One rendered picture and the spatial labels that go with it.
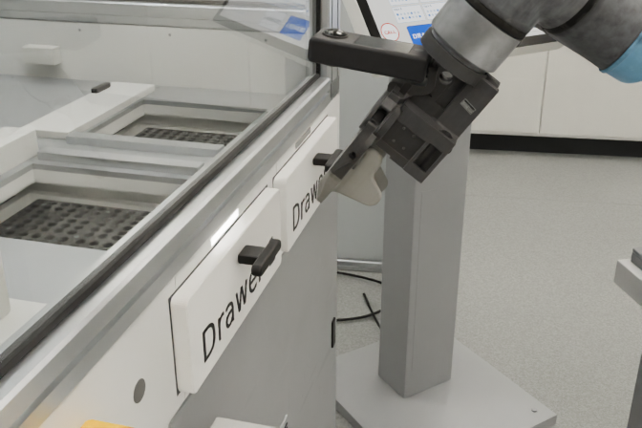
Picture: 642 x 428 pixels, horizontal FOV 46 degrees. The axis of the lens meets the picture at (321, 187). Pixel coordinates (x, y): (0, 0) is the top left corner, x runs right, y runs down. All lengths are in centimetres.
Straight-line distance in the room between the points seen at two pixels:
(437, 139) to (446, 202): 111
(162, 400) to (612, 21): 54
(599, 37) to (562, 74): 307
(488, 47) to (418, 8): 89
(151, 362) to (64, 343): 16
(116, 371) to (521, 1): 46
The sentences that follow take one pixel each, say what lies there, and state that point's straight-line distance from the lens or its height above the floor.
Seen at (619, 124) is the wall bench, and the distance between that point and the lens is 390.
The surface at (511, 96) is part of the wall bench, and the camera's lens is 378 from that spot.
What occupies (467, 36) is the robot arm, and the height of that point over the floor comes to 117.
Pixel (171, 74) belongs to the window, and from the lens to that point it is 73.
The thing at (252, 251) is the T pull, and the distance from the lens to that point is 84.
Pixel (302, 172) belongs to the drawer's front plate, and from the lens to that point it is 106.
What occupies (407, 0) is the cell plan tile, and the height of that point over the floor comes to 107.
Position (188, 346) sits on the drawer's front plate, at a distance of 75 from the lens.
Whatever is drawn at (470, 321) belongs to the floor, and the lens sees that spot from 244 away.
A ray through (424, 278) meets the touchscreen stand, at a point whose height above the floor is 39.
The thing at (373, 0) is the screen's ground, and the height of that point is 107.
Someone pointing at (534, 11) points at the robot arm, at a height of 119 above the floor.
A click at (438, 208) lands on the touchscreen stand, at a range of 180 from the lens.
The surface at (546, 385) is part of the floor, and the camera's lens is 222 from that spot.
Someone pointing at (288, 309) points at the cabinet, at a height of 69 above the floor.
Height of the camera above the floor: 130
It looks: 23 degrees down
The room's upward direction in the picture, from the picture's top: straight up
